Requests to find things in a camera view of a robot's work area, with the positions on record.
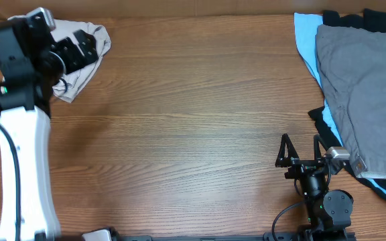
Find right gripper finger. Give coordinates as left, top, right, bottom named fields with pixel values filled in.
left=275, top=133, right=300, bottom=167
left=314, top=134, right=328, bottom=160

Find beige shorts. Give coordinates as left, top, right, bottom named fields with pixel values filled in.
left=8, top=15, right=112, bottom=104

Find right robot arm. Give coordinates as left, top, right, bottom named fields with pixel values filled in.
left=270, top=134, right=357, bottom=241

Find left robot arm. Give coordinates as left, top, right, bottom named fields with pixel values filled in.
left=0, top=21, right=98, bottom=240

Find grey shorts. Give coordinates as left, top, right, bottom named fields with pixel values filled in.
left=316, top=25, right=386, bottom=179

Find light blue garment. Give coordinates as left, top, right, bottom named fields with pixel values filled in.
left=294, top=12, right=386, bottom=203

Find black garment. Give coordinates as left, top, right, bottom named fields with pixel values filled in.
left=308, top=9, right=386, bottom=201

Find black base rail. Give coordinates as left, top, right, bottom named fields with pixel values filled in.
left=82, top=227, right=301, bottom=241

